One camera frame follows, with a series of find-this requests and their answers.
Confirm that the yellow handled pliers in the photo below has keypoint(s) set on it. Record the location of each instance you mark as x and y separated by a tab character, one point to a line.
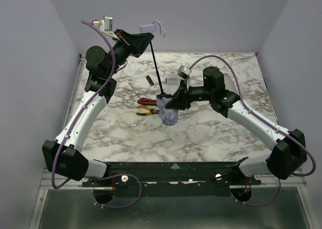
150	111

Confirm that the mint green umbrella case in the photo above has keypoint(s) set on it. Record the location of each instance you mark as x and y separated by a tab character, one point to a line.
229	85

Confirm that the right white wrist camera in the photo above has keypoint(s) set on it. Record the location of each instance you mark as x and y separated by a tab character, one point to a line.
184	73

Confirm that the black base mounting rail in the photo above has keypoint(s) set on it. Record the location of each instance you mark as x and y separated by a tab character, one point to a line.
170	179

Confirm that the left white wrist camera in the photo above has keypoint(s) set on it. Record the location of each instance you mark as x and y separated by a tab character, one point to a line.
105	25

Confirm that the aluminium extrusion frame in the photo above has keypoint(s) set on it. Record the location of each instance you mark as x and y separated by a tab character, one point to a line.
266	181

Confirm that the purple umbrella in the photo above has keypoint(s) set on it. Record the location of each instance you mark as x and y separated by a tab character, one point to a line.
169	117

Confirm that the clear plastic screw box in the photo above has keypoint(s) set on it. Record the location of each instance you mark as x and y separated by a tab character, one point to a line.
172	83

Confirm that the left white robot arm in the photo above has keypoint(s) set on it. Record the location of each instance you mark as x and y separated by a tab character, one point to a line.
63	155

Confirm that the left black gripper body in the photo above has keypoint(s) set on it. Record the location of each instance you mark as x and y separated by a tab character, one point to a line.
126	43

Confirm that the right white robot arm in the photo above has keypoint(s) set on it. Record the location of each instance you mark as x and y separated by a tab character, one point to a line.
287	153

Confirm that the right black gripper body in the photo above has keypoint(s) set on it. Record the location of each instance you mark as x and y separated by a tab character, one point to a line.
185	95

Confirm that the red black utility knife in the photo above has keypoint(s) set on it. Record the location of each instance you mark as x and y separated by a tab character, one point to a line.
147	102

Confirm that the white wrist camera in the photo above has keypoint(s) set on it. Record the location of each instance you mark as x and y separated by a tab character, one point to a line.
184	73
105	25

